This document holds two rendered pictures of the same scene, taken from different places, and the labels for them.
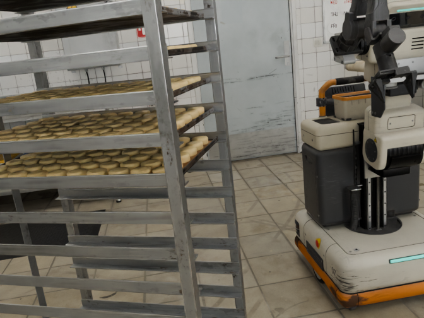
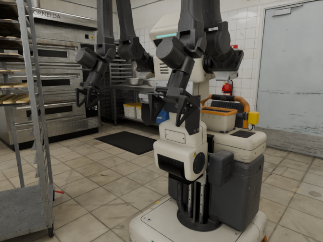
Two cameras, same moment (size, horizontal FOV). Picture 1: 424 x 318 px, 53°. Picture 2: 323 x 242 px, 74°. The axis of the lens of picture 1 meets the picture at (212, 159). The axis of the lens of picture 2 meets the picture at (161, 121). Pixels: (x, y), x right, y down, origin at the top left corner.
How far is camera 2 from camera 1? 1.81 m
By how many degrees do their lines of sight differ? 47
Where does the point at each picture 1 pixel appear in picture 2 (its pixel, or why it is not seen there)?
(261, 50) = (312, 73)
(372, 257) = (145, 230)
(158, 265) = not seen: hidden behind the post
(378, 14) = (98, 39)
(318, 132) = not seen: hidden behind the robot
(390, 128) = (167, 138)
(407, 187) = (231, 205)
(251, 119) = (291, 122)
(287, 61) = not seen: outside the picture
